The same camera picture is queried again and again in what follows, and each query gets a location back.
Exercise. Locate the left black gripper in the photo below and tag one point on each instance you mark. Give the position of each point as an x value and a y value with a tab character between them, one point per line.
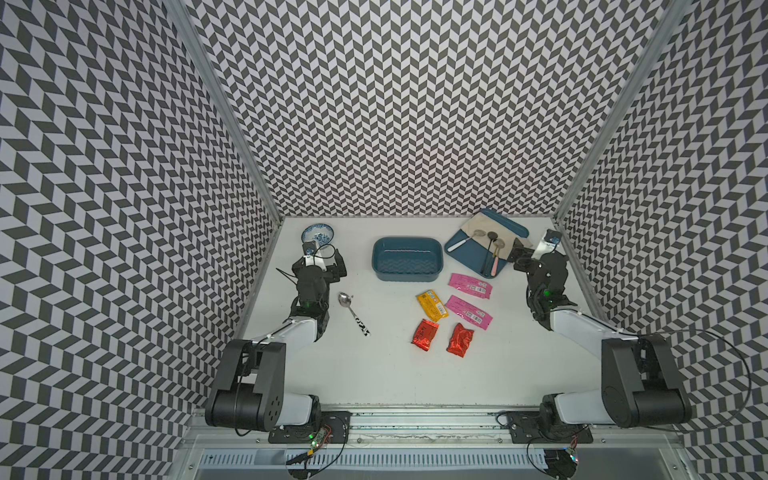
334	274

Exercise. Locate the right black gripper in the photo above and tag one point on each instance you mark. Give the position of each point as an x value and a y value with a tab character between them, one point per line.
523	256

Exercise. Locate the pink tea bag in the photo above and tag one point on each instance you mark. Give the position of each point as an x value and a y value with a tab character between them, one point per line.
470	285
469	313

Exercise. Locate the teal plastic storage box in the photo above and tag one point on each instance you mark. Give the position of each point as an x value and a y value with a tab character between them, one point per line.
407	259

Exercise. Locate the red tea bag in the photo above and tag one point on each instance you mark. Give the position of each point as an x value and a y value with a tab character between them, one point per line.
460	341
424	334

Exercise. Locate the yellow tea bag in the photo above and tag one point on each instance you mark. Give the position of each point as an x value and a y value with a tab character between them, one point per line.
432	306

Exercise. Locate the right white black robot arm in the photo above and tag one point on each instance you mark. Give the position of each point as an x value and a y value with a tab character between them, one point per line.
640	383

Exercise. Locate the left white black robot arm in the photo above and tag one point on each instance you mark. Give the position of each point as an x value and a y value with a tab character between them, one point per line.
248	392

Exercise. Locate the teal box lid tray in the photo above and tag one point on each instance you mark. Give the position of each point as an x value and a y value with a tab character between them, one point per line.
472	253

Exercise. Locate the blue white ceramic bowl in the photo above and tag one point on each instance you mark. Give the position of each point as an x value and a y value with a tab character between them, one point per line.
319	233

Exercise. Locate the beige cloth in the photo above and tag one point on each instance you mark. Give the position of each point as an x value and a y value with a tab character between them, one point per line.
507	231

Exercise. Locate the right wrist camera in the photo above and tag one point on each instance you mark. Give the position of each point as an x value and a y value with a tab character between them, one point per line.
548	243

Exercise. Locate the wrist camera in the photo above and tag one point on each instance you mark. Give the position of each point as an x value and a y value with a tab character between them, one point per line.
548	243
311	255

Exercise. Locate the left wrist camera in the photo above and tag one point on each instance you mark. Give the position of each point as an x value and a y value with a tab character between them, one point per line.
311	255

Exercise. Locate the cow pattern handle spoon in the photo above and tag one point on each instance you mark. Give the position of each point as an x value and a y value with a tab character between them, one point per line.
345	300

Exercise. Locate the pink handle spoon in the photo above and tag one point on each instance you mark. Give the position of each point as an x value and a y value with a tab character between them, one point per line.
499	245

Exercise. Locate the dark handle spoon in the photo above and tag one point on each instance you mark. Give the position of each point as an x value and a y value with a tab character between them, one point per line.
492	237

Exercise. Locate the white handle spoon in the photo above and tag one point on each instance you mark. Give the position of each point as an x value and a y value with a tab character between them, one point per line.
460	243

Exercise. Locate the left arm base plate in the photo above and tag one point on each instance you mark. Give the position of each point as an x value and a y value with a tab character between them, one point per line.
337	421

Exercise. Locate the aluminium front rail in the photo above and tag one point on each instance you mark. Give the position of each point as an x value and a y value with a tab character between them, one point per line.
427	426

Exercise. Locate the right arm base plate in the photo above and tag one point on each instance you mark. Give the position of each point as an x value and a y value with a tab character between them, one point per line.
531	426

